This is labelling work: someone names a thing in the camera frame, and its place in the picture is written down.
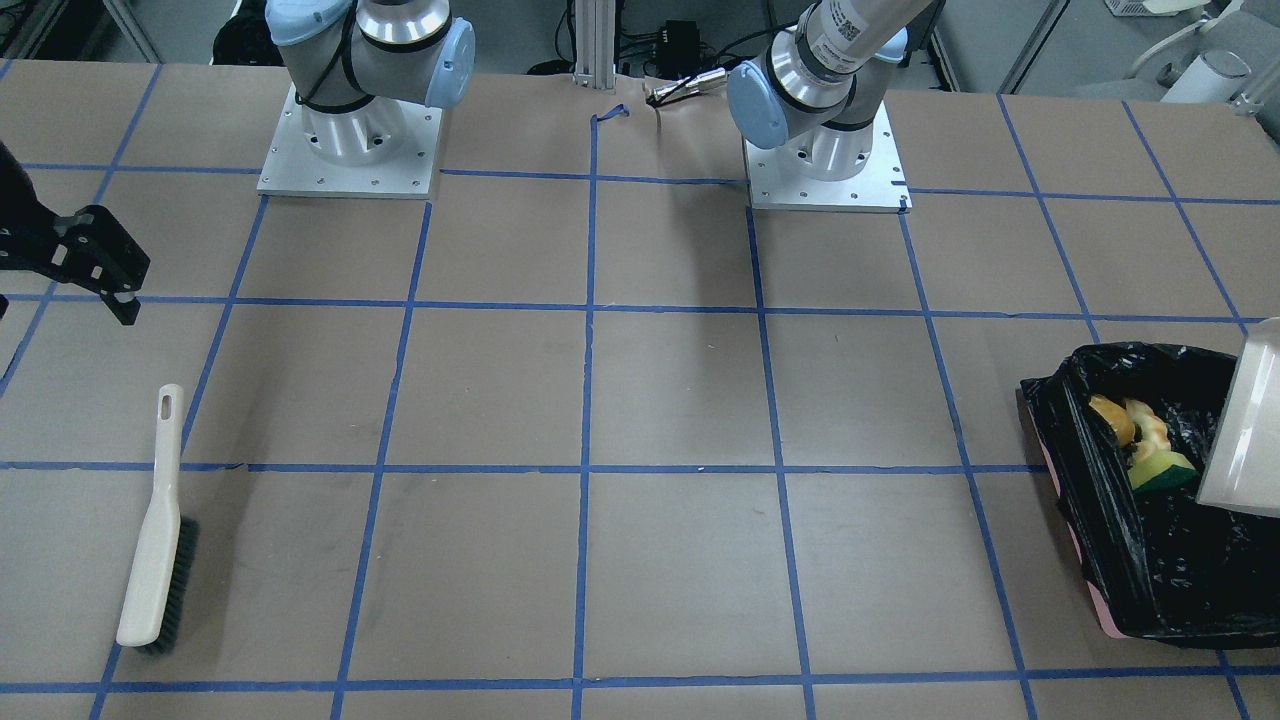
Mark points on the beige hand brush black bristles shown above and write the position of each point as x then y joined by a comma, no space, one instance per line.
165,550

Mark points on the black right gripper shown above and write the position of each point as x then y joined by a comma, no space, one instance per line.
82,255

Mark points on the aluminium frame post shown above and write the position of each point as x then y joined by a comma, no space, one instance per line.
595,44

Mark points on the yellow green sponge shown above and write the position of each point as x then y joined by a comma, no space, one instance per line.
1162,469

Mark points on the yellow potato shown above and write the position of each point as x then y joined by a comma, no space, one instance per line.
1116,417

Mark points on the beige plastic dustpan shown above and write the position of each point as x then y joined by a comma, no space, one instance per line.
1242,474

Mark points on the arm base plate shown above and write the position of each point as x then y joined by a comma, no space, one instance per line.
831,170
387,150

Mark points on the bin with black bag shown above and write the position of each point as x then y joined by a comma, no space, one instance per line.
1166,567

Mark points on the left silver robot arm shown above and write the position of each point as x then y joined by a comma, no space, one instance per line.
829,70

